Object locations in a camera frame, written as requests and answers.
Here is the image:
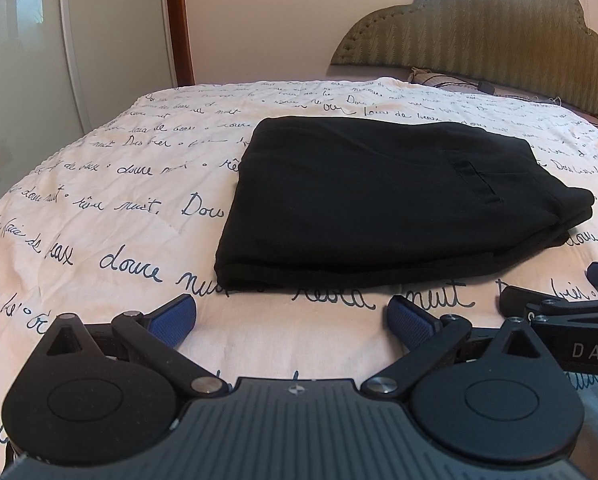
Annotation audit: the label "white script-printed blanket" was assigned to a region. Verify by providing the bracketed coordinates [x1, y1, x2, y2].
[0, 76, 598, 461]

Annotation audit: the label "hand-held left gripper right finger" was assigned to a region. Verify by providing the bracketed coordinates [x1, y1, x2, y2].
[360, 295, 551, 402]

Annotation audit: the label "green padded headboard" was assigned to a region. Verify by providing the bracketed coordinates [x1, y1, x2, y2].
[330, 0, 598, 125]

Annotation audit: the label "white wardrobe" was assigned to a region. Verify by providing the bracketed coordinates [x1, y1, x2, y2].
[0, 0, 181, 211]

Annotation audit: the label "brown wooden door frame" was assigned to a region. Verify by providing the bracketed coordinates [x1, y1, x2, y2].
[161, 0, 196, 87]

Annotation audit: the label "black pants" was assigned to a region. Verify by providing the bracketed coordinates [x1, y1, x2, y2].
[214, 116, 596, 292]

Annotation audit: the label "patterned pillow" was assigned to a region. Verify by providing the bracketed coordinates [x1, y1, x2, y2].
[409, 66, 580, 107]

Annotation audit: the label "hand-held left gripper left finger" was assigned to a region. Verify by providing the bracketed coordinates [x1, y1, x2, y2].
[33, 294, 231, 402]

